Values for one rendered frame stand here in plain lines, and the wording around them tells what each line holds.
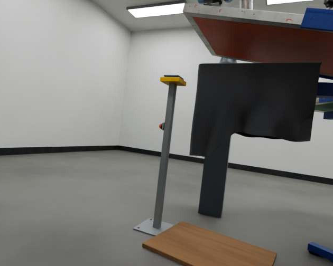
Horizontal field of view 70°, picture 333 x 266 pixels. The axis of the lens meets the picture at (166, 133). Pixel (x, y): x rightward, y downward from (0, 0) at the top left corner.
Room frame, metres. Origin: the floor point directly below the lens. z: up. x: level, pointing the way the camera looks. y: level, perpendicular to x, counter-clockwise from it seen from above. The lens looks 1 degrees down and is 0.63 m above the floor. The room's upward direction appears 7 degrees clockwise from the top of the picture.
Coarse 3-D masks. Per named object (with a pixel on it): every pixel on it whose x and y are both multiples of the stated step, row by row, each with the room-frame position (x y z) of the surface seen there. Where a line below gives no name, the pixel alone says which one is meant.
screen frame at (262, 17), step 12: (192, 12) 1.04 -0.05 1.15; (204, 12) 1.02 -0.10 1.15; (216, 12) 1.00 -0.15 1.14; (228, 12) 0.98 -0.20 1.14; (240, 12) 0.96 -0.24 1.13; (252, 12) 0.94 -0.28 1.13; (264, 12) 0.93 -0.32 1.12; (276, 12) 0.91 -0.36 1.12; (192, 24) 1.17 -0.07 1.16; (264, 24) 0.95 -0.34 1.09; (276, 24) 0.93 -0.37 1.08; (288, 24) 0.90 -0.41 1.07; (300, 24) 0.88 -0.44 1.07; (204, 36) 1.29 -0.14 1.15; (240, 60) 1.52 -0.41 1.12
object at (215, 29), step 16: (192, 16) 1.08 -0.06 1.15; (208, 32) 1.21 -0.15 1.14; (224, 32) 1.15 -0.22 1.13; (240, 32) 1.10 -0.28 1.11; (256, 32) 1.05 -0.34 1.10; (272, 32) 1.00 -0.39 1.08; (288, 32) 0.96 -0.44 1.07; (304, 32) 0.92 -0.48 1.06; (320, 32) 0.89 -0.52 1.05; (272, 48) 1.17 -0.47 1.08; (288, 48) 1.11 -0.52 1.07; (304, 48) 1.06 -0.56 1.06; (320, 48) 1.02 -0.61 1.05
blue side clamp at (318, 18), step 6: (306, 12) 0.86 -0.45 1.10; (312, 12) 0.85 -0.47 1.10; (318, 12) 0.84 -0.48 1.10; (324, 12) 0.84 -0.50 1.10; (330, 12) 0.83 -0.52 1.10; (306, 18) 0.86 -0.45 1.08; (312, 18) 0.85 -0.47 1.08; (318, 18) 0.84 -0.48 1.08; (324, 18) 0.84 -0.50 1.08; (330, 18) 0.83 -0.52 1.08; (306, 24) 0.86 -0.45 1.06; (312, 24) 0.85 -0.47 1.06; (318, 24) 0.84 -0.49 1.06; (324, 24) 0.84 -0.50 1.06; (330, 24) 0.83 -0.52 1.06; (324, 30) 0.84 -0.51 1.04; (330, 30) 0.83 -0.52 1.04
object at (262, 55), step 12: (216, 48) 1.42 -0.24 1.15; (228, 48) 1.36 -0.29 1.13; (240, 48) 1.30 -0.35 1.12; (252, 48) 1.25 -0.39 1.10; (264, 48) 1.20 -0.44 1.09; (252, 60) 1.45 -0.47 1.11; (264, 60) 1.38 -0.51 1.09; (276, 60) 1.32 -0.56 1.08; (288, 60) 1.27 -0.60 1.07; (300, 60) 1.22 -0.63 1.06; (312, 60) 1.17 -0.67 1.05; (324, 60) 1.13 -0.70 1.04; (324, 72) 1.29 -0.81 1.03
